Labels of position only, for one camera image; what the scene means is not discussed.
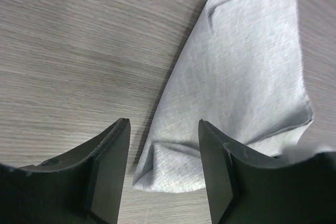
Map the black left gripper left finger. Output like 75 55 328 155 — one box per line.
1 118 131 223

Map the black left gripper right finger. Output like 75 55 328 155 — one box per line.
198 120 335 223

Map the grey cloth napkin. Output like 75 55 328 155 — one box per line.
133 0 313 193

